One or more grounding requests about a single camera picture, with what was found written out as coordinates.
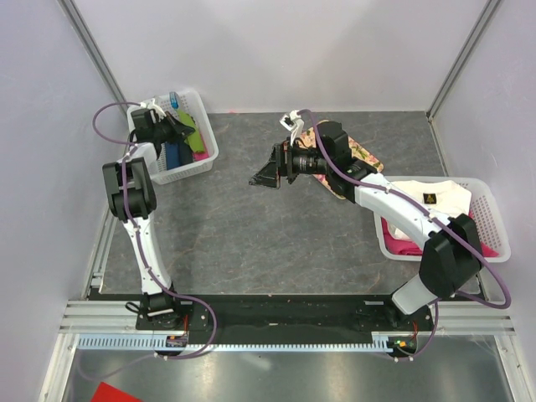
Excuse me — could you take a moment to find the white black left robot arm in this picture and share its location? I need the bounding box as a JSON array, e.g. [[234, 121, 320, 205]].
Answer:
[[102, 102, 195, 331]]

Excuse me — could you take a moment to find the pink rolled napkin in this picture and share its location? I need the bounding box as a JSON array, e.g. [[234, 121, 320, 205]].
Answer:
[[189, 131, 209, 161]]

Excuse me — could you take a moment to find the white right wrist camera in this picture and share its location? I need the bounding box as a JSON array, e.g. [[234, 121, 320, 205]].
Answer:
[[280, 110, 304, 146]]

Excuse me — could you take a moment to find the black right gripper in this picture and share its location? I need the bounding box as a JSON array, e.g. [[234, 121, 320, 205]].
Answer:
[[249, 137, 332, 189]]

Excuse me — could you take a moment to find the floral rectangular tray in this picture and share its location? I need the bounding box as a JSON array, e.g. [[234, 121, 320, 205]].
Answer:
[[294, 127, 384, 200]]

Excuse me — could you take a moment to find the grey slotted cable duct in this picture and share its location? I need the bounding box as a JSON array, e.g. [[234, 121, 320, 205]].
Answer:
[[77, 334, 417, 353]]

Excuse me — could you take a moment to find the blue metallic fork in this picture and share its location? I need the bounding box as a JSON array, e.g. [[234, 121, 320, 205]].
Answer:
[[168, 91, 179, 110]]

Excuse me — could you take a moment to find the red sheet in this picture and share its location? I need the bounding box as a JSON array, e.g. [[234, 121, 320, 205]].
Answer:
[[90, 382, 141, 402]]

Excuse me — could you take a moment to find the white folded t-shirt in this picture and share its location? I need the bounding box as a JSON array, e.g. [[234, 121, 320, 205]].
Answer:
[[393, 180, 472, 218]]

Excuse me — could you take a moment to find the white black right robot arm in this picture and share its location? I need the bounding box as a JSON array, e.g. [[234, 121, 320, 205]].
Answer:
[[250, 114, 482, 330]]

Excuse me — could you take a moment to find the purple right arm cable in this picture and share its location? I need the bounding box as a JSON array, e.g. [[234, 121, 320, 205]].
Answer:
[[299, 108, 513, 363]]

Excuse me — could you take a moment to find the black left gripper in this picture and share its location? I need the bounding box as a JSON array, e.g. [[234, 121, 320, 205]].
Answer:
[[153, 112, 195, 147]]

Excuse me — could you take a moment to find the white laundry basket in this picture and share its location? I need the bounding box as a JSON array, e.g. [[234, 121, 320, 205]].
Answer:
[[374, 176, 511, 263]]

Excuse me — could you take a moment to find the white perforated plastic basket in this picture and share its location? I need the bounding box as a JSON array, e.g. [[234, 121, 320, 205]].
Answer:
[[148, 90, 219, 185]]

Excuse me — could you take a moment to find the green paper napkin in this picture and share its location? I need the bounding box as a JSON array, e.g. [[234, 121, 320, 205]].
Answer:
[[177, 110, 206, 154]]

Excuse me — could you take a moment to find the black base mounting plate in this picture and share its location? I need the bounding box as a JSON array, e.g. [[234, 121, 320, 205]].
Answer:
[[135, 293, 436, 341]]

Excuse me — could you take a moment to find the dark grey rolled napkin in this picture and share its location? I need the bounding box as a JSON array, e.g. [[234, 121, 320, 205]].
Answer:
[[178, 142, 194, 166]]

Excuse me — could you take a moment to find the pink folded garment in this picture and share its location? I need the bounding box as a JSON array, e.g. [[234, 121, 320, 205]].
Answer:
[[380, 218, 499, 258]]

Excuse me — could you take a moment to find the aluminium rail profile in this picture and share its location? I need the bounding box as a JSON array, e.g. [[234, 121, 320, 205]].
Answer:
[[59, 301, 516, 336]]

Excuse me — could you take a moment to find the blue rolled napkin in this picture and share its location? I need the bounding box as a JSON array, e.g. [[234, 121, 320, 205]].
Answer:
[[165, 142, 181, 170]]

